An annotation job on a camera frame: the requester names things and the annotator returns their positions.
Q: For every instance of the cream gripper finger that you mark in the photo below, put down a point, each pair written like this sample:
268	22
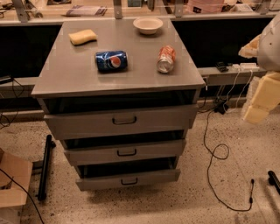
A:
263	95
250	50

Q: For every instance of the magazine on back counter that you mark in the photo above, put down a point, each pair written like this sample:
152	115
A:
86	11

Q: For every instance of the black bar at right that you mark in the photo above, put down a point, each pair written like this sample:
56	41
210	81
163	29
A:
274	181

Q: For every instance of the grey top drawer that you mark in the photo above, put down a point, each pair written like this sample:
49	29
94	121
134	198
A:
121	122

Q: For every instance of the cardboard box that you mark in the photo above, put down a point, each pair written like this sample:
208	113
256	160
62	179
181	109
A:
15	177

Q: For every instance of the grey drawer cabinet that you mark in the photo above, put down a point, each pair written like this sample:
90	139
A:
71	83

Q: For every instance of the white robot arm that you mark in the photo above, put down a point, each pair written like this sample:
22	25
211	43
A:
266	49

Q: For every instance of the orange soda can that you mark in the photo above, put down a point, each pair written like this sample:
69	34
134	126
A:
166	59

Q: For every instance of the black remote on ledge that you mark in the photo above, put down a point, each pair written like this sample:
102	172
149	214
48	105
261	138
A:
221	67

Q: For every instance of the white bowl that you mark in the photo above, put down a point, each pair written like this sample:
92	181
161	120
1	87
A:
148	25

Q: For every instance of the grey bottom drawer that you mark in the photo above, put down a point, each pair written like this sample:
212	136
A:
128	179

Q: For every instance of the black pole on floor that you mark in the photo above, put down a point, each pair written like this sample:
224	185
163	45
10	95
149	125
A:
49	145

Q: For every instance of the yellow sponge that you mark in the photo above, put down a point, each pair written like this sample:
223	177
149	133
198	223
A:
82	37

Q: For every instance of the blue pepsi can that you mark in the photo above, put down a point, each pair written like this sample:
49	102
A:
111	61

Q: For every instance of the grey drawer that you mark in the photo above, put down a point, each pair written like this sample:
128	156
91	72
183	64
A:
125	152
121	122
128	179

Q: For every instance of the white power strip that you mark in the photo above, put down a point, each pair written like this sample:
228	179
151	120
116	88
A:
245	67

